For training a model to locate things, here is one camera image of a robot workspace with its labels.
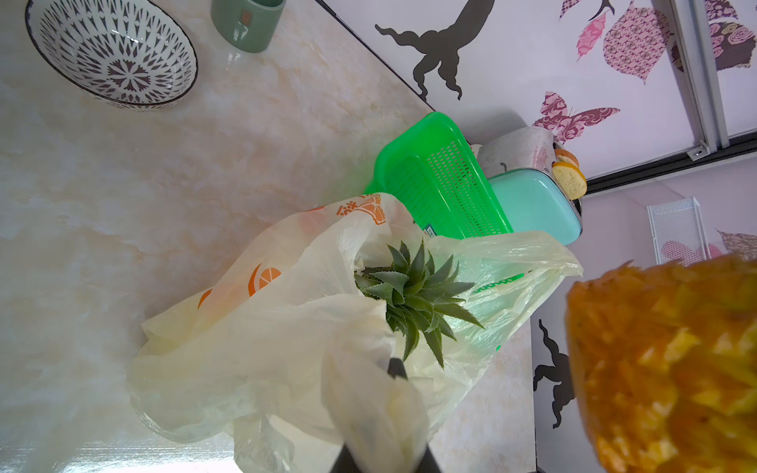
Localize yellow translucent plastic bag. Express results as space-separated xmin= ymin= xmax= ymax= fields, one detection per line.
xmin=127 ymin=193 xmax=583 ymax=472

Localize green ceramic cup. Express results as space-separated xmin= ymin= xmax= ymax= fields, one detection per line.
xmin=211 ymin=0 xmax=286 ymax=53

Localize white wire shelf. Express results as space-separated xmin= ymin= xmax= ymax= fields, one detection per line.
xmin=647 ymin=197 xmax=711 ymax=265

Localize back aluminium rail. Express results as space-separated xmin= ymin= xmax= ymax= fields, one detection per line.
xmin=670 ymin=0 xmax=729 ymax=162

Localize orange pineapple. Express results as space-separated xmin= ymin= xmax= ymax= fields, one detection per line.
xmin=565 ymin=255 xmax=756 ymax=472

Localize green plastic basket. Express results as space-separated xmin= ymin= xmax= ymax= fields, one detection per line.
xmin=367 ymin=112 xmax=514 ymax=240

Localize patterned white bowl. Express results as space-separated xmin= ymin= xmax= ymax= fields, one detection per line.
xmin=25 ymin=0 xmax=199 ymax=112

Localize bread slice in toaster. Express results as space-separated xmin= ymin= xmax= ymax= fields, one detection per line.
xmin=552 ymin=162 xmax=587 ymax=200

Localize green-yellow pineapple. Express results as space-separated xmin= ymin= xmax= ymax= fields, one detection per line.
xmin=354 ymin=242 xmax=482 ymax=367

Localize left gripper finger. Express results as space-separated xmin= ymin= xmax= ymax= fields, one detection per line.
xmin=388 ymin=358 xmax=408 ymax=380

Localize mint green toaster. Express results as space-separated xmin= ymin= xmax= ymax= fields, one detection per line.
xmin=472 ymin=126 xmax=583 ymax=246

